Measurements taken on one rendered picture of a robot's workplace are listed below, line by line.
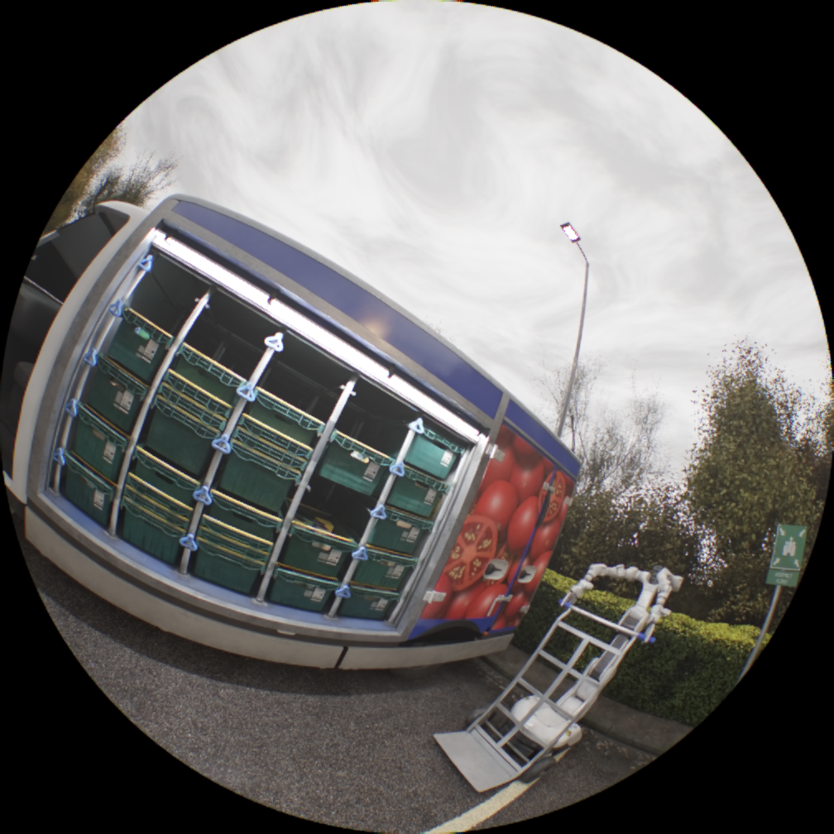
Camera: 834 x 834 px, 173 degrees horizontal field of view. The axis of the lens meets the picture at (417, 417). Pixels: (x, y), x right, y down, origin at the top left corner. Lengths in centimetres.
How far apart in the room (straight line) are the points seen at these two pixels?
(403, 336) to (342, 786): 244
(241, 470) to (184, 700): 139
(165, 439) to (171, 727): 146
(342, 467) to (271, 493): 40
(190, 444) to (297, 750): 170
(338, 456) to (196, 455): 74
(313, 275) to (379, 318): 40
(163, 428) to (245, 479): 49
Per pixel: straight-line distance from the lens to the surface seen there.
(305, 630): 170
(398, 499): 167
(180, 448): 148
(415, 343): 150
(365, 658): 203
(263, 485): 145
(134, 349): 161
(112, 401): 165
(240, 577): 166
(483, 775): 217
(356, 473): 152
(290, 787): 176
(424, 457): 171
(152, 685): 193
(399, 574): 190
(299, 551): 159
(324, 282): 141
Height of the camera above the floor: 163
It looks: 14 degrees up
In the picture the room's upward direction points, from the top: 24 degrees clockwise
